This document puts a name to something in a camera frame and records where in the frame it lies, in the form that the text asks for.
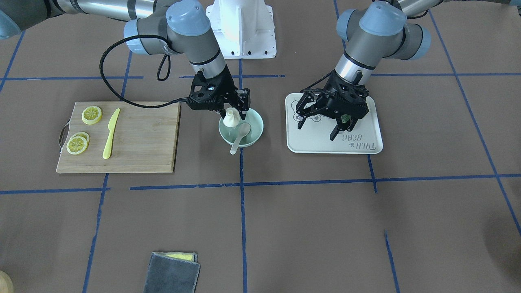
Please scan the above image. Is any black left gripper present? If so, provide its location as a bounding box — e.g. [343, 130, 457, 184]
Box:
[296, 70, 369, 141]

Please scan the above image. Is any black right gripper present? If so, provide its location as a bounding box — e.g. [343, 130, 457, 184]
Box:
[186, 65, 250, 120]

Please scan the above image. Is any white steamed bun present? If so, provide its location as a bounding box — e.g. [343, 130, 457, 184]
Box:
[223, 107, 241, 128]

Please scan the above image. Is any white ceramic soup spoon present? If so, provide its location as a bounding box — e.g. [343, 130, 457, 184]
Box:
[230, 123, 251, 155]

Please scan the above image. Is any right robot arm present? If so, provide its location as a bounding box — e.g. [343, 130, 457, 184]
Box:
[0, 0, 250, 119]

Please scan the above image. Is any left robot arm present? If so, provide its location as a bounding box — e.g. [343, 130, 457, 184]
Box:
[296, 0, 441, 140]

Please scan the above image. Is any light green bowl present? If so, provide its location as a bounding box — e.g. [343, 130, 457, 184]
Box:
[218, 108, 264, 148]

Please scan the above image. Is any green avocado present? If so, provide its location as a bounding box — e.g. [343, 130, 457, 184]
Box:
[340, 114, 350, 124]

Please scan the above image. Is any cream bear serving tray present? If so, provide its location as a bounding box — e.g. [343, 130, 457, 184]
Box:
[285, 93, 383, 154]

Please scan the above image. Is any wooden cutting board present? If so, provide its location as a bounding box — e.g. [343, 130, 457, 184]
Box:
[56, 101, 181, 174]

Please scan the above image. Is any yellow plastic knife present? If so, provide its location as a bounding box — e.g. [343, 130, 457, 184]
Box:
[102, 108, 120, 160]

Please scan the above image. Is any single lemon slice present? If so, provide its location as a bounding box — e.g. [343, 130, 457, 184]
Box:
[81, 105, 103, 125]

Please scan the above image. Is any lower stacked lemon slice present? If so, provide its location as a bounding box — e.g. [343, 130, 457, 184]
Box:
[72, 131, 90, 143]

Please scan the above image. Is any upper top lemon slice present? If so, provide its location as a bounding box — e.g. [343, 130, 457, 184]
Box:
[66, 136, 89, 155]

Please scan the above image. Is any folded grey yellow cloth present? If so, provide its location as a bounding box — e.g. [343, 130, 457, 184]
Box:
[143, 252, 200, 293]

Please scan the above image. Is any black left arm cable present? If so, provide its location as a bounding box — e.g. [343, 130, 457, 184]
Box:
[300, 70, 337, 94]

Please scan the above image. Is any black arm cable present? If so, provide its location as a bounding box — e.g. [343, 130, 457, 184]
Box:
[99, 35, 188, 109]
[300, 70, 337, 94]

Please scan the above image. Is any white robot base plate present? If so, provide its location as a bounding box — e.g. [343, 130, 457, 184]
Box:
[206, 0, 277, 59]

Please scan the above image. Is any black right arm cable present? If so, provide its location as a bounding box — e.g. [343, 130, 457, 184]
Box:
[99, 35, 188, 109]

